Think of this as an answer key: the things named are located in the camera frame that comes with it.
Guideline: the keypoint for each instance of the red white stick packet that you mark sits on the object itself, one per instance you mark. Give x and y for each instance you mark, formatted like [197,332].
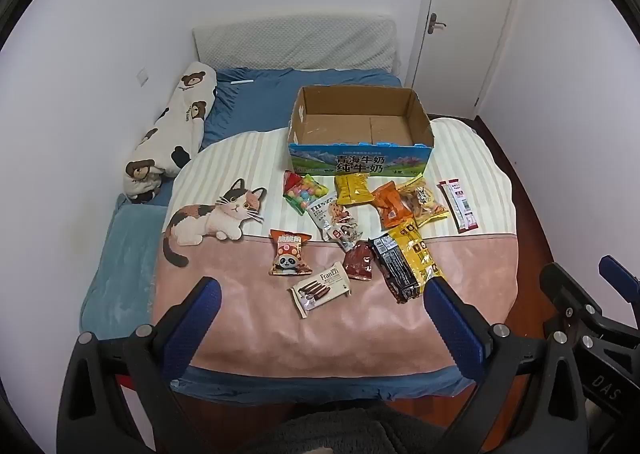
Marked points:
[467,206]
[450,199]

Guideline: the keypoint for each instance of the white wall socket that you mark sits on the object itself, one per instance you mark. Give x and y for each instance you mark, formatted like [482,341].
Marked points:
[143,77]

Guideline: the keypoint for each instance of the orange panda snack packet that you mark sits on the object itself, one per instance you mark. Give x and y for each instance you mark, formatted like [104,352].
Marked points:
[289,254]

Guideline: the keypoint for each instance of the light blue blanket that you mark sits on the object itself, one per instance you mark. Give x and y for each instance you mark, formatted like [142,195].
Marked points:
[120,274]

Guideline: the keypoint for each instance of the bear print long pillow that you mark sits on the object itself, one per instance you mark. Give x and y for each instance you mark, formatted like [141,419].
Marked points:
[170,134]

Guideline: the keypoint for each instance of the white cookie packet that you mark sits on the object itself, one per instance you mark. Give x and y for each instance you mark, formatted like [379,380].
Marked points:
[325,214]

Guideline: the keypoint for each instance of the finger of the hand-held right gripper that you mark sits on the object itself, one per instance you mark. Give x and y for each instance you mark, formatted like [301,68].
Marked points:
[617,271]
[565,286]

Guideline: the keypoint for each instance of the white chocolate wafer packet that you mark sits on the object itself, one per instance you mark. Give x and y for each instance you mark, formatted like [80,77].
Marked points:
[320,289]

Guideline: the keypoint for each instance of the dark red snack packet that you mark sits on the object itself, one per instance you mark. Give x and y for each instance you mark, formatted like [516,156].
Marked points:
[359,261]

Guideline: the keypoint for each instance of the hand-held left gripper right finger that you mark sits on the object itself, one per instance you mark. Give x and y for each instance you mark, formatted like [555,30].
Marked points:
[450,319]

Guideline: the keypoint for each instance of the yellow black biscuit packet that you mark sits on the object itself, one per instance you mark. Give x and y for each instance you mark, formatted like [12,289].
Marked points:
[417,246]

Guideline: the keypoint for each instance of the grey quilted headboard cushion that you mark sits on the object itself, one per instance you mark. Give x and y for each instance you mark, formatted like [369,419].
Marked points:
[300,42]

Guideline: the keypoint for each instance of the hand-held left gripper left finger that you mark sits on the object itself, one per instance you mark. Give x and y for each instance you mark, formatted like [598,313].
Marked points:
[197,314]

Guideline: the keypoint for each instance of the cat print striped blanket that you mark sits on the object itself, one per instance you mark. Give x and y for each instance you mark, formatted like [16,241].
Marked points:
[325,339]

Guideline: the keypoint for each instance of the small yellow snack packet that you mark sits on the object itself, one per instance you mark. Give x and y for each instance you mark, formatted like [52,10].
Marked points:
[352,189]

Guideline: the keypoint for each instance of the blue bed sheet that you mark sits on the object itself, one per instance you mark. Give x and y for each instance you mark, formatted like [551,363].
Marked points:
[250,104]

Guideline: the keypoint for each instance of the colourful candy ball bag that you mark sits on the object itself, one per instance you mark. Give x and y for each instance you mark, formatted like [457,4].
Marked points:
[305,191]

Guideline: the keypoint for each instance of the small white snack packet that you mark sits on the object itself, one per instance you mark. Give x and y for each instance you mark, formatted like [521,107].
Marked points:
[345,234]

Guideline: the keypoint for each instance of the clear rice cracker bag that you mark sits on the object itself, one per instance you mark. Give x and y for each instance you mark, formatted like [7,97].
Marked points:
[425,201]

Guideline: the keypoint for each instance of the cardboard box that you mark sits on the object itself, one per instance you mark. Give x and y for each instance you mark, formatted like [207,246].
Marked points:
[350,162]

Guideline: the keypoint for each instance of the white door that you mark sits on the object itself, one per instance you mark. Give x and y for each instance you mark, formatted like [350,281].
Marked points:
[470,34]

